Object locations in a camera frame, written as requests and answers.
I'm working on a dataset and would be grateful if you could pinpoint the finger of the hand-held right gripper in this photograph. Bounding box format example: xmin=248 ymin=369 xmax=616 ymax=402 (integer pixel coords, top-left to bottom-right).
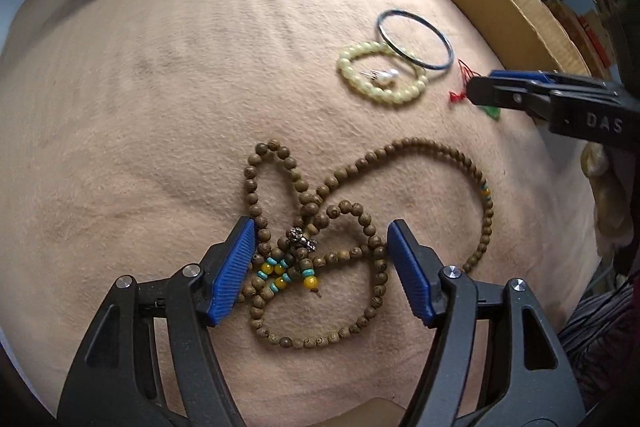
xmin=490 ymin=71 xmax=621 ymax=100
xmin=467 ymin=77 xmax=556 ymax=122

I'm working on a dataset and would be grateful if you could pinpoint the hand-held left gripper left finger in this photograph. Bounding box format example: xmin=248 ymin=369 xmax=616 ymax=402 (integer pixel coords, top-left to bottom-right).
xmin=57 ymin=216 xmax=261 ymax=427

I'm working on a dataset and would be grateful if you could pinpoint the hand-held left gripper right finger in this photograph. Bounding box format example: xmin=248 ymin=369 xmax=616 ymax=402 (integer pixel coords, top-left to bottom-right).
xmin=386 ymin=219 xmax=586 ymax=427

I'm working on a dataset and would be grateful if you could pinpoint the red cord green pendant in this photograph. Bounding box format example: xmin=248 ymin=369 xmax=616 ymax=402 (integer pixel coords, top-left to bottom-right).
xmin=447 ymin=59 xmax=502 ymax=122

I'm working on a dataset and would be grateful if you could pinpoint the long wooden bead necklace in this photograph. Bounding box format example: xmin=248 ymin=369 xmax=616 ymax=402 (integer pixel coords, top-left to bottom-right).
xmin=242 ymin=137 xmax=493 ymax=350

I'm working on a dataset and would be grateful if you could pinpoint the pale bead bracelet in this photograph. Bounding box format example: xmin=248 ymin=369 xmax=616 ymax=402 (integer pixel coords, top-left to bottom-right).
xmin=337 ymin=41 xmax=430 ymax=106

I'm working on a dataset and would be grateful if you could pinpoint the pearl earring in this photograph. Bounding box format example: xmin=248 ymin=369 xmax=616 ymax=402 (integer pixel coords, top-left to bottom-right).
xmin=359 ymin=69 xmax=400 ymax=86

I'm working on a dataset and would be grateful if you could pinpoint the thin metal bangle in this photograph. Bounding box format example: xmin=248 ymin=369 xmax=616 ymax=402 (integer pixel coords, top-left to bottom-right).
xmin=377 ymin=9 xmax=455 ymax=70

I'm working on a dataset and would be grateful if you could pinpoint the person's right hand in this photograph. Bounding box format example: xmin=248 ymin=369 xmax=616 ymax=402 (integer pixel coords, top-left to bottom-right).
xmin=580 ymin=142 xmax=633 ymax=258

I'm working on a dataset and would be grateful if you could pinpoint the orange cloth covered furniture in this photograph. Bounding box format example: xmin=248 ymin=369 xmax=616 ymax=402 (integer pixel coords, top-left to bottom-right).
xmin=547 ymin=0 xmax=613 ymax=68

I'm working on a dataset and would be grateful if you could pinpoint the striped dark cloth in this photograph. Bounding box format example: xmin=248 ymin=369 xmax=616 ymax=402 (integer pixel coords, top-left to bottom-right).
xmin=557 ymin=277 xmax=640 ymax=388

